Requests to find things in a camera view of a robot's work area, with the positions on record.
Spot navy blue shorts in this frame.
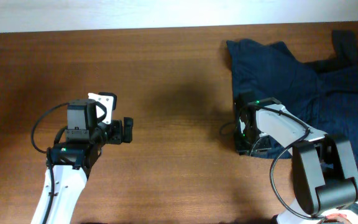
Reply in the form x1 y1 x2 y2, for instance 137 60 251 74
226 39 358 167

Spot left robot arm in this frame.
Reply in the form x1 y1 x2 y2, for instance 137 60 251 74
32 93 134 223

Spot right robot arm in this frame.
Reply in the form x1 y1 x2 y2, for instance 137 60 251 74
234 91 358 223

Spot red white object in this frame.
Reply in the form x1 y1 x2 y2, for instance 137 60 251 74
322 210 358 224

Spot black garment pile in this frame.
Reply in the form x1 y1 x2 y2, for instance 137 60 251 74
305 30 358 73

